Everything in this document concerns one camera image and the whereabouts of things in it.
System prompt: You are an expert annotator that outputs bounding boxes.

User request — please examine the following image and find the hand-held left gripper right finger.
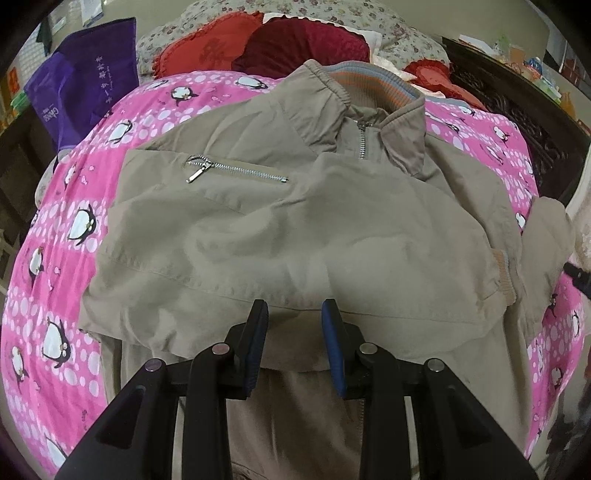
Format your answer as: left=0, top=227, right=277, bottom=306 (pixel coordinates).
left=322, top=299, right=539, bottom=480

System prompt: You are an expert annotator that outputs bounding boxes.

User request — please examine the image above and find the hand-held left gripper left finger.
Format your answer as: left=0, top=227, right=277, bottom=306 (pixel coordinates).
left=54, top=299, right=269, bottom=480

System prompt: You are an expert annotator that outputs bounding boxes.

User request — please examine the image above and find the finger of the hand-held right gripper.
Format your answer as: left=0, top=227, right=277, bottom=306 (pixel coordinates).
left=563, top=261, right=591, bottom=296

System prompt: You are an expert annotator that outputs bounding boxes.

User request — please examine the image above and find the beige zip jacket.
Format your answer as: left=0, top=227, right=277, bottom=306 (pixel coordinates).
left=76, top=59, right=575, bottom=480

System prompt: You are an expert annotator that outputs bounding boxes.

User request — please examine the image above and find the dark wooden headboard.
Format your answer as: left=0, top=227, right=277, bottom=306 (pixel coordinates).
left=441, top=36, right=591, bottom=204

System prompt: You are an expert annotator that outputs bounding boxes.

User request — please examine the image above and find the clutter of small packages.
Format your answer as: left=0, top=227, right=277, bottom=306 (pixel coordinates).
left=489, top=37, right=578, bottom=116

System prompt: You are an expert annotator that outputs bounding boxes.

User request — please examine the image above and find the pink penguin print blanket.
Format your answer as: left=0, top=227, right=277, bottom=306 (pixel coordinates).
left=0, top=69, right=587, bottom=480

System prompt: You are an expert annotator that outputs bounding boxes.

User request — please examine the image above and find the red frilled pillow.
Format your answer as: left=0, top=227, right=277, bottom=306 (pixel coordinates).
left=402, top=59, right=488, bottom=112

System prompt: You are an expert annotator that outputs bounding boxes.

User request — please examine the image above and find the dark wooden cabinet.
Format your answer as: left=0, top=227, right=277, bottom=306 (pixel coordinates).
left=0, top=108, right=61, bottom=243

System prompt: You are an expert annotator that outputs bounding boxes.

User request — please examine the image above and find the red embroidered pillow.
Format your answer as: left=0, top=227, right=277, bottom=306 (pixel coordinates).
left=150, top=11, right=264, bottom=79

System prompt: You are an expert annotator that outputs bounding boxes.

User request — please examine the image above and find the dark red velvet pillow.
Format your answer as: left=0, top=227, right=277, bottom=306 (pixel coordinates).
left=231, top=17, right=372, bottom=75

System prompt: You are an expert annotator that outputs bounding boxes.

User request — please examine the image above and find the floral pillow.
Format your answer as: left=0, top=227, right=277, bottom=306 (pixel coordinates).
left=136, top=0, right=448, bottom=75

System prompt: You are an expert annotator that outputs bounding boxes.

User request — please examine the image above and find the white cloth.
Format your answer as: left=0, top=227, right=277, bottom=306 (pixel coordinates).
left=344, top=25, right=384, bottom=52

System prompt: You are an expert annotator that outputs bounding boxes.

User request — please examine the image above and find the purple fabric bag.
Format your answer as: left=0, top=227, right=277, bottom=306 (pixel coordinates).
left=24, top=17, right=140, bottom=153

